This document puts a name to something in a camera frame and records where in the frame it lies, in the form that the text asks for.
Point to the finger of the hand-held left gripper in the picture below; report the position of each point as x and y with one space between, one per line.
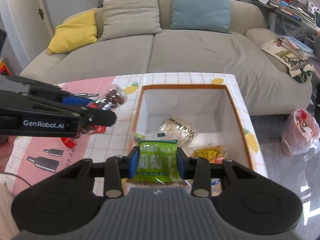
75 100
102 118

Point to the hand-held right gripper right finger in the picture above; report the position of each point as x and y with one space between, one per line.
181 162

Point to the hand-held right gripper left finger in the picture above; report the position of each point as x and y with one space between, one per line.
133 161

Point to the green raisin packet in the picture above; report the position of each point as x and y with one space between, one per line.
156 160

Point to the red date packet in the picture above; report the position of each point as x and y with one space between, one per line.
116 96

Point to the yellow snack packet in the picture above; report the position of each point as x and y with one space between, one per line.
207 153

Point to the clear round biscuit packet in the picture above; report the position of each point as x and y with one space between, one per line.
177 127

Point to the orange cardboard box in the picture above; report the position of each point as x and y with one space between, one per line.
185 102

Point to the printed lemon tablecloth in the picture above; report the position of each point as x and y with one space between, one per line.
37 142

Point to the yellow pillow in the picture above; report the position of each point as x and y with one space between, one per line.
75 33

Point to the red box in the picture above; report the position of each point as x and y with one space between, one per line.
4 68

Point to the beige pillow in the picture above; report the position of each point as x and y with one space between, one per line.
130 17

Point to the cream door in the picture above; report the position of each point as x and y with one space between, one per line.
22 10

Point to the beige sofa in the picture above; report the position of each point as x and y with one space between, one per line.
200 52

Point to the trash bin with pink bag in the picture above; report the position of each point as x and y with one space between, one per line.
292 140

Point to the open magazine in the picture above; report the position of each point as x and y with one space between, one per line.
275 48

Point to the blue pillow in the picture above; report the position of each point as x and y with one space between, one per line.
200 7

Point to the printed tote bag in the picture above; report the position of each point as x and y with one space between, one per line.
301 72

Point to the stack of books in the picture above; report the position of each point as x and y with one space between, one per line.
297 46

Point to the white study desk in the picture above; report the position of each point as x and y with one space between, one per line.
273 20

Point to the pile of books and papers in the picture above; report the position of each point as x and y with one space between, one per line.
292 10

